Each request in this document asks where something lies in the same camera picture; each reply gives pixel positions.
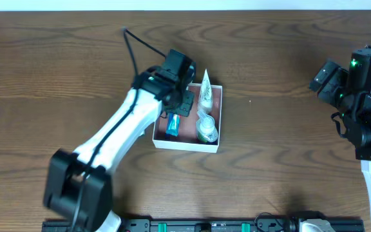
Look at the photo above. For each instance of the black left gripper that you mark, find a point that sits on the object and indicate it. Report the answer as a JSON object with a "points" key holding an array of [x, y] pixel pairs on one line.
{"points": [[185, 103]]}

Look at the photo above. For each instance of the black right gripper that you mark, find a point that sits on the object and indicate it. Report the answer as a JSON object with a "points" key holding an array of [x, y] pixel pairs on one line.
{"points": [[322, 77]]}

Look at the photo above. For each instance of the red green toothpaste tube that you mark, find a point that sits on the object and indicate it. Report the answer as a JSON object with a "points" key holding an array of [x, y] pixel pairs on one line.
{"points": [[175, 125]]}

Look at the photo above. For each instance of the blue disposable razor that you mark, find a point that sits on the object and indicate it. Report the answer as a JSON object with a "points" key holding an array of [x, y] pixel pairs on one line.
{"points": [[168, 134]]}

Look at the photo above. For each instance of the white leaf-print tube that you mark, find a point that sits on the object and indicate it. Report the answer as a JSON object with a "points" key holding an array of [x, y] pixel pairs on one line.
{"points": [[205, 99]]}

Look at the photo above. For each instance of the clear pump spray bottle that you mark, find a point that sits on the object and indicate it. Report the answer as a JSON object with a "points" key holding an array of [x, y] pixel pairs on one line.
{"points": [[205, 128]]}

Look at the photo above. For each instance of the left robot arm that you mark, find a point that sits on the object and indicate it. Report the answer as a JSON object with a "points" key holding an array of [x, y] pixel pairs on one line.
{"points": [[79, 184]]}

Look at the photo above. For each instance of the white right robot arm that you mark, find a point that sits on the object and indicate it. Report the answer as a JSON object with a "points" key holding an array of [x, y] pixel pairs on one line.
{"points": [[349, 91]]}

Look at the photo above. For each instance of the white box pink interior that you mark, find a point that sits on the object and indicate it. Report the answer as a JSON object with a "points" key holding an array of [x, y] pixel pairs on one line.
{"points": [[187, 139]]}

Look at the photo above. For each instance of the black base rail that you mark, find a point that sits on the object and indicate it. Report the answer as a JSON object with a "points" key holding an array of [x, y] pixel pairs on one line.
{"points": [[296, 222]]}

